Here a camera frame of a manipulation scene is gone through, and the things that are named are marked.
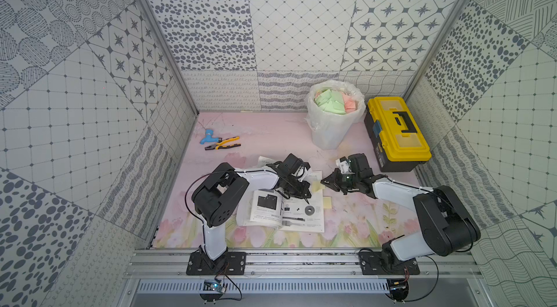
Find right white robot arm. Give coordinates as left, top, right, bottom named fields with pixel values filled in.
left=334, top=153, right=481, bottom=262

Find white trash bin with liner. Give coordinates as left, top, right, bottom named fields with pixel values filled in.
left=305, top=80, right=366, bottom=150

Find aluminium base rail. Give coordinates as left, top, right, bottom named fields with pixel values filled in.
left=123, top=248, right=482, bottom=279

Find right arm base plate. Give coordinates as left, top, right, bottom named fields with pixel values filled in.
left=358, top=248, right=420, bottom=276

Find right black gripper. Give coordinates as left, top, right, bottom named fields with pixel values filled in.
left=321, top=167, right=360, bottom=195

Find sketch tutorial book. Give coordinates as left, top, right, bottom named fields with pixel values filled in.
left=236, top=167, right=325, bottom=233

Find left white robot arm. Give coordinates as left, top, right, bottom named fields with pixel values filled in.
left=185, top=153, right=325, bottom=261

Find blue plastic faucet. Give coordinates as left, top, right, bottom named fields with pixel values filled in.
left=200, top=129, right=222, bottom=145

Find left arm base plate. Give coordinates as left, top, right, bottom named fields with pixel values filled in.
left=187, top=249, right=247, bottom=276

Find yellow sticky note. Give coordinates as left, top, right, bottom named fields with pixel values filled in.
left=323, top=196, right=332, bottom=210
left=310, top=181, right=325, bottom=193

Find floral pink table mat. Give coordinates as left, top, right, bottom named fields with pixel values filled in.
left=152, top=113, right=419, bottom=248

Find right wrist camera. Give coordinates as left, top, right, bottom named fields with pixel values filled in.
left=335, top=157, right=352, bottom=175

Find yellow black pliers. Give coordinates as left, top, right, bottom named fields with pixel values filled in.
left=205, top=136, right=242, bottom=150

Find yellow black toolbox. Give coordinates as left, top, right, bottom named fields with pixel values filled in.
left=364, top=97, right=432, bottom=172

